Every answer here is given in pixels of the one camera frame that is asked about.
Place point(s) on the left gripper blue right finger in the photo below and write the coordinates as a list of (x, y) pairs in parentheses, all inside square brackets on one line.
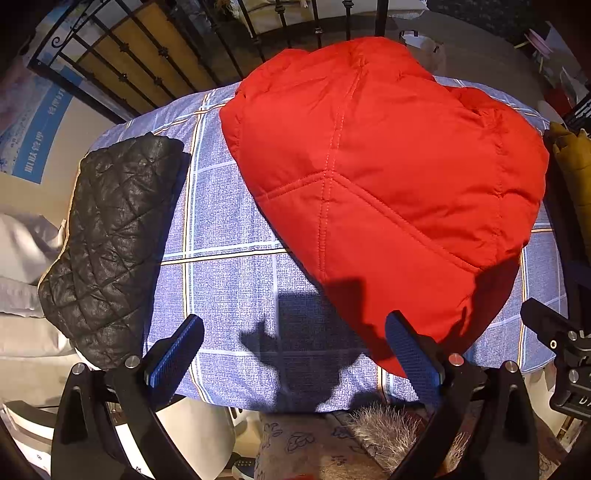
[(417, 355)]

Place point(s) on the blue plaid bed sheet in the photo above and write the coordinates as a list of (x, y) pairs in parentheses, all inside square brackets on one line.
[(272, 342)]

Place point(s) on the red puffer jacket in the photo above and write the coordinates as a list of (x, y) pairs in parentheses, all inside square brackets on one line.
[(392, 190)]

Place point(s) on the blue white wall poster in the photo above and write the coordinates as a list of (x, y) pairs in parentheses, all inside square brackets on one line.
[(32, 109)]

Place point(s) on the brown paper shopping bag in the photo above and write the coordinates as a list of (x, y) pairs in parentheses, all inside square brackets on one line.
[(429, 53)]

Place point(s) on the black quilted folded jacket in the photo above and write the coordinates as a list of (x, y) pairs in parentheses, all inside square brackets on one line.
[(99, 291)]

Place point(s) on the grey fur trim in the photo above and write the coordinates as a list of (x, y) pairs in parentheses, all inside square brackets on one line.
[(388, 433)]

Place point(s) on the white grey pillow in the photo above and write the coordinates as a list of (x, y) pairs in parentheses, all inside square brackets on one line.
[(29, 245)]

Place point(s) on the black iron railing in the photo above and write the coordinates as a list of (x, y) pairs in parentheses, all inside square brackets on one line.
[(126, 58)]

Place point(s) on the mustard yellow garment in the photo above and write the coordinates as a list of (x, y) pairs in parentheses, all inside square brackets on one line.
[(573, 155)]

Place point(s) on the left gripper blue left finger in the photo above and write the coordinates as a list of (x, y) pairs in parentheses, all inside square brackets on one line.
[(167, 361)]

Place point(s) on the floral patterned cloth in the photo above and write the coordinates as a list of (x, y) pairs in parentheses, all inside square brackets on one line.
[(311, 446)]

